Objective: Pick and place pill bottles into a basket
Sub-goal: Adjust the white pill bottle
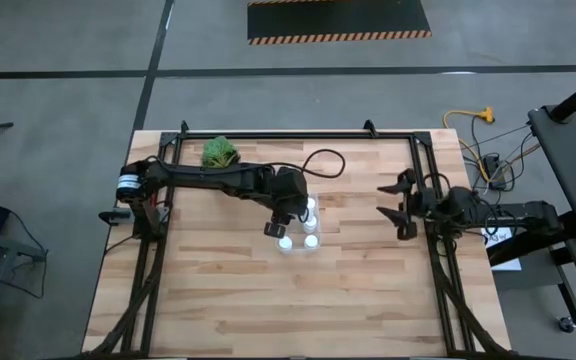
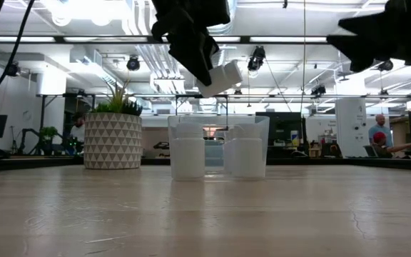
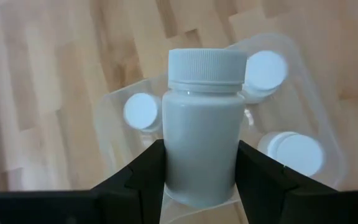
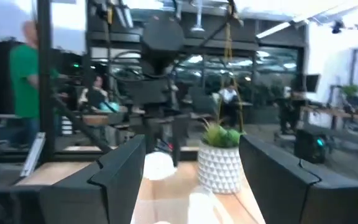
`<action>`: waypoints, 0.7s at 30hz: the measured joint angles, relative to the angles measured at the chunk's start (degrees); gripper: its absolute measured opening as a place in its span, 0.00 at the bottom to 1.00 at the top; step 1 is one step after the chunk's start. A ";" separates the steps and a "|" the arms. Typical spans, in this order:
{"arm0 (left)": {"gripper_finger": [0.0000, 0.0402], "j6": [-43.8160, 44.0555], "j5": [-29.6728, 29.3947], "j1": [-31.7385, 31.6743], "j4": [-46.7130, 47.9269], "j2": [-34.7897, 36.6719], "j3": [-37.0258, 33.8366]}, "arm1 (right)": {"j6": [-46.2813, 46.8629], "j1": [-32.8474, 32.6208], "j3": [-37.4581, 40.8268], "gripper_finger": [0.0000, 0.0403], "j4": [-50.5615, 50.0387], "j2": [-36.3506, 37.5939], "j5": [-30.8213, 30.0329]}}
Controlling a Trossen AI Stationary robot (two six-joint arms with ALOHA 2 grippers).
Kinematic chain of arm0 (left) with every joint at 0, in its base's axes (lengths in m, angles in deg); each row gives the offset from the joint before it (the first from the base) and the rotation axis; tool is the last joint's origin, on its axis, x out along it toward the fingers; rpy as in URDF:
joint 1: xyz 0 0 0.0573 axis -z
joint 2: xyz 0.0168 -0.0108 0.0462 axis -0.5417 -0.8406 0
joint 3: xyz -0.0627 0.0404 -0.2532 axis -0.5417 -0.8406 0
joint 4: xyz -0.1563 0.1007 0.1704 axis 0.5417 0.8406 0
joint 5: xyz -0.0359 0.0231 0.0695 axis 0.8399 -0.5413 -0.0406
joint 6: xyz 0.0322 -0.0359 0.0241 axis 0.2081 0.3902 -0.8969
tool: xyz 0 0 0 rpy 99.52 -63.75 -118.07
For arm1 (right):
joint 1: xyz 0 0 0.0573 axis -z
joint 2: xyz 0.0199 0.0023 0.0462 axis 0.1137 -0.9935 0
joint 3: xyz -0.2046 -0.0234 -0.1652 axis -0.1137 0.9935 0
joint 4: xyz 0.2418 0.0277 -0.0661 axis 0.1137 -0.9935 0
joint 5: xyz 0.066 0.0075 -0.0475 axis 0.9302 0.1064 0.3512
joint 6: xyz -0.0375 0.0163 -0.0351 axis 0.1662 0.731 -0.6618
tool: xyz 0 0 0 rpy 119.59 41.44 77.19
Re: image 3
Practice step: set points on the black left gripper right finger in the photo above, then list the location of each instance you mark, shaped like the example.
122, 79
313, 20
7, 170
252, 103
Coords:
266, 183

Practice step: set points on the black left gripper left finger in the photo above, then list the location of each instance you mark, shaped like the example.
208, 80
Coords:
141, 180

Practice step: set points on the white pill bottle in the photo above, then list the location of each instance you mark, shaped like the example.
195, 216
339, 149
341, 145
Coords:
266, 70
202, 140
300, 154
140, 110

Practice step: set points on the clear plastic basket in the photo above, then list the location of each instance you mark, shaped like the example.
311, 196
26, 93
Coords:
291, 112

